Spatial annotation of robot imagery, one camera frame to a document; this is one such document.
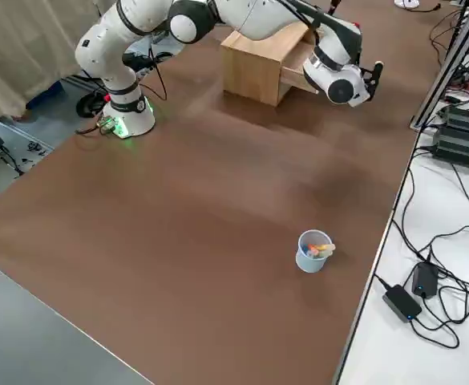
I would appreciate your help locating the beige curtain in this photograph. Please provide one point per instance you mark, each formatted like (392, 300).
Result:
(25, 48)

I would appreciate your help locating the aluminium frame post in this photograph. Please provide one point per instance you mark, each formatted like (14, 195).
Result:
(448, 68)

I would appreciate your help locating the light wooden cabinet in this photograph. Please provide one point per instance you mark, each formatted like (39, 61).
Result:
(250, 72)

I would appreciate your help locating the orange highlighter pen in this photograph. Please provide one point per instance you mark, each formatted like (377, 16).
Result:
(319, 245)

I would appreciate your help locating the blue marker pen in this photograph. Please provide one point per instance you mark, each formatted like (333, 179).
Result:
(305, 251)

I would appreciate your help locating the light blue pen cup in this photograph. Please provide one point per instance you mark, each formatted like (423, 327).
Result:
(308, 264)

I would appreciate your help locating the black power adapter brick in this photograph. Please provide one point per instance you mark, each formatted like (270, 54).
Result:
(424, 278)
(402, 302)

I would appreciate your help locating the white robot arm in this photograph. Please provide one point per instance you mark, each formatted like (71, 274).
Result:
(258, 18)

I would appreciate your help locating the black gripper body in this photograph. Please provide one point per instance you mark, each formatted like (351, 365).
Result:
(334, 5)
(366, 80)

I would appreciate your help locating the black finned power supply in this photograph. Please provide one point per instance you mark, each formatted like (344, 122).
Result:
(458, 146)
(466, 118)

